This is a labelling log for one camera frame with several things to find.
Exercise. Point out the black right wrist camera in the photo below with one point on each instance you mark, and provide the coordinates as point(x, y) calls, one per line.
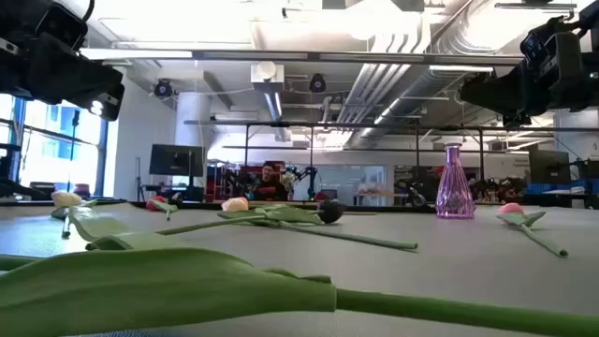
point(538, 42)

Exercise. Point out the red background chair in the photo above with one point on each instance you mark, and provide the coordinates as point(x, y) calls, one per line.
point(82, 189)

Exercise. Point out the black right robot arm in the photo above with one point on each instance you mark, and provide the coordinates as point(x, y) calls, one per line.
point(590, 70)

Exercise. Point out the white ceiling box unit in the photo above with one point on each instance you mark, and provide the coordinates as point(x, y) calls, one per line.
point(267, 75)

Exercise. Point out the black round ceiling fixture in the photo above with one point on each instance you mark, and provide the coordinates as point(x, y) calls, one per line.
point(163, 89)
point(317, 83)

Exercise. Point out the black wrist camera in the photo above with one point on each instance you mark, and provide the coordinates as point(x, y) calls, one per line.
point(63, 25)
point(538, 42)

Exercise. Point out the purple glass vase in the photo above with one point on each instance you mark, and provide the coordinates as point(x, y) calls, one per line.
point(454, 196)

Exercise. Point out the black background rig frame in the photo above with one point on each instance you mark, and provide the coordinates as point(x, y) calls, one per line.
point(355, 125)

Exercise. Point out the black ceiling spotlight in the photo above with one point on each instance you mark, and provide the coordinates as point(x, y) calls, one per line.
point(517, 121)

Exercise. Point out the person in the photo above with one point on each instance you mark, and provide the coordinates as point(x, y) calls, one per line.
point(270, 187)

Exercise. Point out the cream artificial tulip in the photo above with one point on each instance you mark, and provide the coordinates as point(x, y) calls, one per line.
point(65, 199)

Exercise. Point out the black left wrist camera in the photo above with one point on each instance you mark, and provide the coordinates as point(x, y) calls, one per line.
point(63, 25)

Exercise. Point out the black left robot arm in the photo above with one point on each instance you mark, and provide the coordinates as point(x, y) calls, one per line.
point(18, 19)

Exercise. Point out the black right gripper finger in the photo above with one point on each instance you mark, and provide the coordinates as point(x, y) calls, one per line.
point(505, 102)
point(505, 82)

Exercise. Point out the black computer monitor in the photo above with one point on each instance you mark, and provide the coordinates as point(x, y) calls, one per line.
point(550, 166)
point(175, 160)

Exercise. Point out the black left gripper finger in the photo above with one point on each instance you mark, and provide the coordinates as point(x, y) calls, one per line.
point(96, 92)
point(91, 77)

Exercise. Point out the pink artificial tulip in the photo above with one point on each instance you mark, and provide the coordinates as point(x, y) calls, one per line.
point(511, 208)

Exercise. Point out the black light stand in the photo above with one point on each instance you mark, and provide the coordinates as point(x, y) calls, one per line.
point(75, 117)

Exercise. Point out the silver ventilation duct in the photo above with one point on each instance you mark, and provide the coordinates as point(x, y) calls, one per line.
point(398, 107)

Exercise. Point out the white round column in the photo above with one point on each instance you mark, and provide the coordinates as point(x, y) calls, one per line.
point(192, 117)

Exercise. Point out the black thin tripod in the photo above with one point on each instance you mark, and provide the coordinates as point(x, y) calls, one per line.
point(139, 185)

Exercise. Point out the grey overhead frame beam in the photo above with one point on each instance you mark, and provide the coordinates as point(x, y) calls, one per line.
point(281, 56)

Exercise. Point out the blue storage bin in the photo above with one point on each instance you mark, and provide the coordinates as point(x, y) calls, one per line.
point(543, 188)

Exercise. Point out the black background robot arm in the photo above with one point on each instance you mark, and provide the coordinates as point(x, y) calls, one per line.
point(310, 187)

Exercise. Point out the peach artificial tulip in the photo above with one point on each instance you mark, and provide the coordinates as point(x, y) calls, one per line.
point(235, 205)

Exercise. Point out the red artificial tulip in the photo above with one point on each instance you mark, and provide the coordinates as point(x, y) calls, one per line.
point(154, 204)

